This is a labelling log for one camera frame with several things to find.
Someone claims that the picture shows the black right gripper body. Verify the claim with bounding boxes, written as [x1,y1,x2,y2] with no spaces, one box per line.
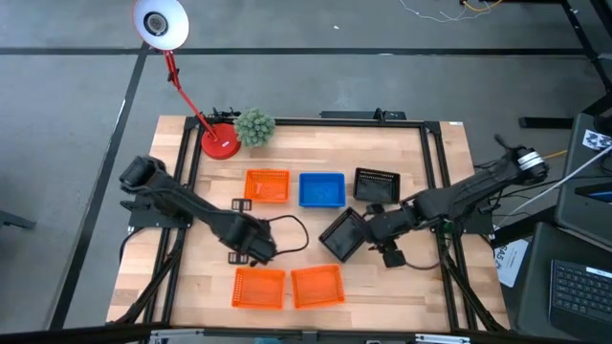
[364,203,418,254]

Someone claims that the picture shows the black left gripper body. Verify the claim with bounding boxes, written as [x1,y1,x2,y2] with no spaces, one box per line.
[228,213,278,265]

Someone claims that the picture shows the blue plastic basket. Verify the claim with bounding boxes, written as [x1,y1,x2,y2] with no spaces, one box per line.
[298,172,347,209]

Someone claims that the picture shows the orange plastic basket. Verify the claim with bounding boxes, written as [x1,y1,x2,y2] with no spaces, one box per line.
[230,267,287,311]
[244,168,292,204]
[290,263,347,311]

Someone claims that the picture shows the green round artificial plant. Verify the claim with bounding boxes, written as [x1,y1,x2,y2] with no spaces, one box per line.
[233,107,277,149]

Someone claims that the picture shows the white printed paper sheet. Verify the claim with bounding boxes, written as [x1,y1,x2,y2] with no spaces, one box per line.
[494,238,530,289]

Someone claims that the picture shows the dark grey side desk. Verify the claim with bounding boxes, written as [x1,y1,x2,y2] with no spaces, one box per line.
[515,222,612,344]

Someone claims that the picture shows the black stand foot bar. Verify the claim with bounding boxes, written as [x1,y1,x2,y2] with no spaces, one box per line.
[519,116,575,130]

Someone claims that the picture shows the black computer case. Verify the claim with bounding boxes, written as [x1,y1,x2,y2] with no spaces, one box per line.
[557,112,612,252]

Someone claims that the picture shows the white thin rod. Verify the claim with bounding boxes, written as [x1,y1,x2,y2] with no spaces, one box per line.
[506,144,612,216]

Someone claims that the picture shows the black laptop keyboard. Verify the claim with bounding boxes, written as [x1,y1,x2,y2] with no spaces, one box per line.
[548,259,612,343]

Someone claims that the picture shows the black tablet blue screen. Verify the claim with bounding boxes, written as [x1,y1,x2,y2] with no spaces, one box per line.
[573,182,612,204]

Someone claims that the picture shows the black and white marker sticker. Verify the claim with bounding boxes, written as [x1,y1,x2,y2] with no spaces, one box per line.
[581,128,612,151]

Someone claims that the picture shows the red desk lamp white shade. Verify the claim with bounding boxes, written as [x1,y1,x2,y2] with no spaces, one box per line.
[132,0,242,161]

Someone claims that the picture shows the dark grey furniture leg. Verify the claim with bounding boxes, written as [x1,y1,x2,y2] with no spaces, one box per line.
[0,208,37,231]

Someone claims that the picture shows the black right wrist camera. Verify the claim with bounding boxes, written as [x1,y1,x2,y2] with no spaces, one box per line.
[382,242,408,269]

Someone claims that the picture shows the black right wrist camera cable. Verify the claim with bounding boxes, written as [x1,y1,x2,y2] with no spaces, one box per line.
[404,257,445,272]

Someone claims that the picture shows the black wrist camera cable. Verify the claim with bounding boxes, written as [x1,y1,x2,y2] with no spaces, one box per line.
[265,214,311,255]
[404,257,445,272]

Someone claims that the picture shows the black left wrist camera cable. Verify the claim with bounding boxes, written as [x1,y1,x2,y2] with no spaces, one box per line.
[265,214,311,255]

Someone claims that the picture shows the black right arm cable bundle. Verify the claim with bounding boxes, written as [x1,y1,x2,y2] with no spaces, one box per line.
[437,238,508,333]

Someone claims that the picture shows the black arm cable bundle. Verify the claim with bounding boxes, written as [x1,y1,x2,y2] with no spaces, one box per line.
[112,227,187,329]
[437,238,508,333]

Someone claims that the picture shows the black left arm cable bundle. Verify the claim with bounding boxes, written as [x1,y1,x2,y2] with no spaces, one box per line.
[112,227,187,329]

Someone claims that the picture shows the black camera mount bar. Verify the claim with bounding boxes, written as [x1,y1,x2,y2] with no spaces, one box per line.
[319,108,408,121]

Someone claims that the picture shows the black aluminium table frame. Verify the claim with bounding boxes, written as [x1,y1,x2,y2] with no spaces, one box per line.
[107,114,511,335]

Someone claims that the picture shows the silver metal bracket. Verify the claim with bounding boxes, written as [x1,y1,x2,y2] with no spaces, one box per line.
[414,333,472,344]
[149,328,208,344]

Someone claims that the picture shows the black front rail bar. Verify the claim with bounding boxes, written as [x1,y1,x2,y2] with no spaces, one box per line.
[0,322,612,344]

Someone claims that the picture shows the white floor cable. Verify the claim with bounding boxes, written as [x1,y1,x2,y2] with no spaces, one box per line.
[398,0,482,24]

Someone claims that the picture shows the yellow floor cable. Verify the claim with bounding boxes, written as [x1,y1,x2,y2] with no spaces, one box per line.
[461,0,504,13]

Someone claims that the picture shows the black metal stand frame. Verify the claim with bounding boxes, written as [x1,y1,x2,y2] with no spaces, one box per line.
[559,0,612,92]

